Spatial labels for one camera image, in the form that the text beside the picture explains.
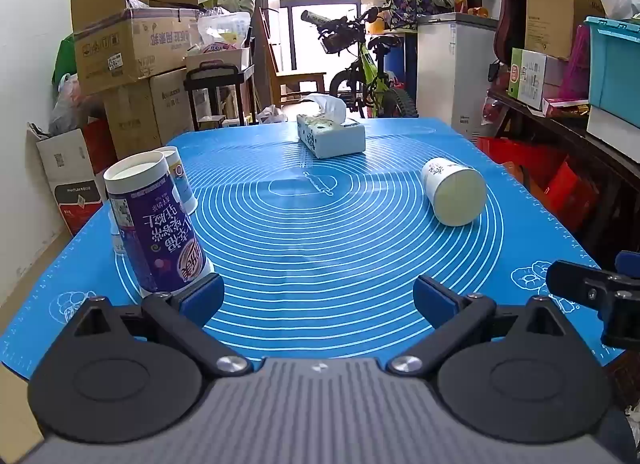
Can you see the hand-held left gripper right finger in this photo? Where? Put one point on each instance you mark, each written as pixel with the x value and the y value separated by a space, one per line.
pixel 435 296

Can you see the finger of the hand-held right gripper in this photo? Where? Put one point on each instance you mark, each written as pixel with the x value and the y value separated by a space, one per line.
pixel 575 281
pixel 629 262

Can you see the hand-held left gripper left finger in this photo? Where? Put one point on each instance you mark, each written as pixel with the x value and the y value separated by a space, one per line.
pixel 202 296

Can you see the purple printed paper cup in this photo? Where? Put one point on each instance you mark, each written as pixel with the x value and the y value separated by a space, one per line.
pixel 155 234

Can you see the white orange printed paper cup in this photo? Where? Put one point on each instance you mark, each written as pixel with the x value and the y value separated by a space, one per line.
pixel 182 184

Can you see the red gift bags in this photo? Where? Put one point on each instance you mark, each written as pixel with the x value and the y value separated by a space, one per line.
pixel 540 169

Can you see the blue silicone baking mat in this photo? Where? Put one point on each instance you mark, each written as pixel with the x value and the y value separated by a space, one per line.
pixel 325 244

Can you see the dark wooden side table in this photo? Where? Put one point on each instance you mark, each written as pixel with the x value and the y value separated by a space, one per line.
pixel 575 139

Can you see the flat red box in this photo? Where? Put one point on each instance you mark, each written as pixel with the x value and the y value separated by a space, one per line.
pixel 565 105

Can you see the white red cardboard box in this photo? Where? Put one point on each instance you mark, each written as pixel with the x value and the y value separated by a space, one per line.
pixel 65 169

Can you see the brown cardboard box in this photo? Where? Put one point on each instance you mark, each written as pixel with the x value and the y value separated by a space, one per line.
pixel 150 114

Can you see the tissue box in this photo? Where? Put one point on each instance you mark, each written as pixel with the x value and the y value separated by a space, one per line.
pixel 330 137

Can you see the teal storage bin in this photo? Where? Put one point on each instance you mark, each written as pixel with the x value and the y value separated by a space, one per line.
pixel 615 69

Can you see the crumpled white bag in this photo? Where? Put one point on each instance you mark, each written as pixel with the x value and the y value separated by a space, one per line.
pixel 272 114

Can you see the pink bag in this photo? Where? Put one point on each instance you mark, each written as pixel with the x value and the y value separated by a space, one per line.
pixel 575 64

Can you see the green white carton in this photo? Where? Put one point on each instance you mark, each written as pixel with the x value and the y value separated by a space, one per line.
pixel 527 77

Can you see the black utility cart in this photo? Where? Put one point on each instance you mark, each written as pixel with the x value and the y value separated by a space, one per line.
pixel 215 75

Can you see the white chest freezer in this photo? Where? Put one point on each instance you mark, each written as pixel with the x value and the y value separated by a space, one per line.
pixel 445 74

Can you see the green black bicycle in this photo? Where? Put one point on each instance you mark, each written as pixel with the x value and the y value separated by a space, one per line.
pixel 367 74

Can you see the grey plastic bag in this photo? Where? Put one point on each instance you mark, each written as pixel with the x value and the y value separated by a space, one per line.
pixel 70 104

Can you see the wooden chair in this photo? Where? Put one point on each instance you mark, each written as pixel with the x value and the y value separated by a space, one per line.
pixel 295 79

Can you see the blue barrel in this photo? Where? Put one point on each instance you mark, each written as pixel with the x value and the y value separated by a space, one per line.
pixel 395 59

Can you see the large open cardboard box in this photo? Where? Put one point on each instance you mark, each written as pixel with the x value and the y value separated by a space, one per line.
pixel 115 49

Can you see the tall cardboard box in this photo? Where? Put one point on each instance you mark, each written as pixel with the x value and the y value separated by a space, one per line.
pixel 555 9

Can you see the clear plastic bags pile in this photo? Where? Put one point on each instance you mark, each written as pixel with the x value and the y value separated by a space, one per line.
pixel 220 32

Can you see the green bag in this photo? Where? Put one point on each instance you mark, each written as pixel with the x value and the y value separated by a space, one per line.
pixel 62 62

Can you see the dark red instrument case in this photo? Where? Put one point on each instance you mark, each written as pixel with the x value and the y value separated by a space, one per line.
pixel 510 4

